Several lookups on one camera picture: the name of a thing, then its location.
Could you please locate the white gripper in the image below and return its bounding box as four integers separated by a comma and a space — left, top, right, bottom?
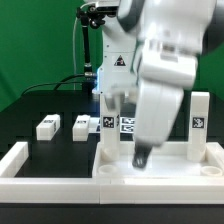
132, 50, 197, 169

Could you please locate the white square desk top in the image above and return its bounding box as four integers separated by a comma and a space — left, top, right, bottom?
92, 141, 224, 178

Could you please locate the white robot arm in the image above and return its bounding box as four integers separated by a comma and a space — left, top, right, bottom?
99, 0, 221, 169

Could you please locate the fiducial marker sheet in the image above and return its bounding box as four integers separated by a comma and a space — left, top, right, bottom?
89, 117, 135, 134

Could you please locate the white U-shaped obstacle fence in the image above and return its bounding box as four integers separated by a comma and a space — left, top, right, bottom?
0, 142, 224, 204

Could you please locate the black cable on table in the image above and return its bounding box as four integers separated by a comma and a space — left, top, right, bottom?
21, 73, 88, 98

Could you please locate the black camera stand pole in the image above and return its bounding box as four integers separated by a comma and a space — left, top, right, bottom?
76, 5, 105, 92

